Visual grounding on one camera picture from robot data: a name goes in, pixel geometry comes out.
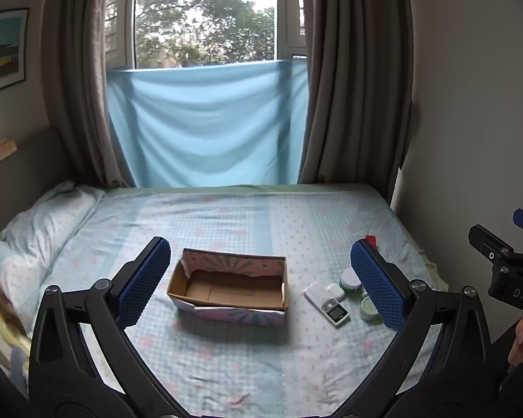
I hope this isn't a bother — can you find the small green cream jar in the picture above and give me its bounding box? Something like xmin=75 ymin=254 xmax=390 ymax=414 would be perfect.
xmin=359 ymin=294 xmax=382 ymax=322

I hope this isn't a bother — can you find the light blue patterned pillow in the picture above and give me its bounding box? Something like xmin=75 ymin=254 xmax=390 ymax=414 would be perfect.
xmin=0 ymin=180 xmax=106 ymax=329

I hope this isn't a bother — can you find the grey padded headboard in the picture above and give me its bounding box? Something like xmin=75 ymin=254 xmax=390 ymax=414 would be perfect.
xmin=0 ymin=128 xmax=77 ymax=241

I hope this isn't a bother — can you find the framed wall picture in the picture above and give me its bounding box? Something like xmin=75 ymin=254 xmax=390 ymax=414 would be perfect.
xmin=0 ymin=7 xmax=30 ymax=99

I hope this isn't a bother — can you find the window frame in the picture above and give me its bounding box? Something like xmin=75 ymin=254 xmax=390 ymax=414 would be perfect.
xmin=105 ymin=0 xmax=308 ymax=71

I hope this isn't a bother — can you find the cardboard box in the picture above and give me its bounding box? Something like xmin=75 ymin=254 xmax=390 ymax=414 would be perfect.
xmin=166 ymin=248 xmax=291 ymax=328

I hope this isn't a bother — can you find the stack of yellow cloths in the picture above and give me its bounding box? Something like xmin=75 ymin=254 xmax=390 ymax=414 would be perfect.
xmin=0 ymin=311 xmax=32 ymax=386

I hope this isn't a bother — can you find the person's right hand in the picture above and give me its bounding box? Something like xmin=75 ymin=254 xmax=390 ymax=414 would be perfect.
xmin=507 ymin=316 xmax=523 ymax=367

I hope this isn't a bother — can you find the white rectangular case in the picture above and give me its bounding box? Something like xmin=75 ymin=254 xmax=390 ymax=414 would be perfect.
xmin=304 ymin=282 xmax=333 ymax=311

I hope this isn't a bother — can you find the large green cream jar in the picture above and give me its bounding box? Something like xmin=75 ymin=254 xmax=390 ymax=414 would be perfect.
xmin=340 ymin=269 xmax=364 ymax=294

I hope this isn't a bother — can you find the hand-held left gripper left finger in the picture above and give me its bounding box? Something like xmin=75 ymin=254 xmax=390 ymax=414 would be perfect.
xmin=28 ymin=236 xmax=175 ymax=407

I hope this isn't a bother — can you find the checked floral bed sheet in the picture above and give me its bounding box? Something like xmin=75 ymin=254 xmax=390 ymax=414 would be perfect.
xmin=24 ymin=187 xmax=443 ymax=418

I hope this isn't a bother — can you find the light blue hanging cloth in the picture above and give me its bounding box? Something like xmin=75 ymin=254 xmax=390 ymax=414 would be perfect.
xmin=106 ymin=58 xmax=310 ymax=188

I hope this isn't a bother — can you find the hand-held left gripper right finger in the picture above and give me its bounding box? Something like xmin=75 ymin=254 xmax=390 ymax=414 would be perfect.
xmin=350 ymin=239 xmax=494 ymax=403

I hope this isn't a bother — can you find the brown curtain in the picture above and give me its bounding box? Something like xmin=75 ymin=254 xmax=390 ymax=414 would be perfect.
xmin=41 ymin=0 xmax=137 ymax=189
xmin=295 ymin=0 xmax=420 ymax=203

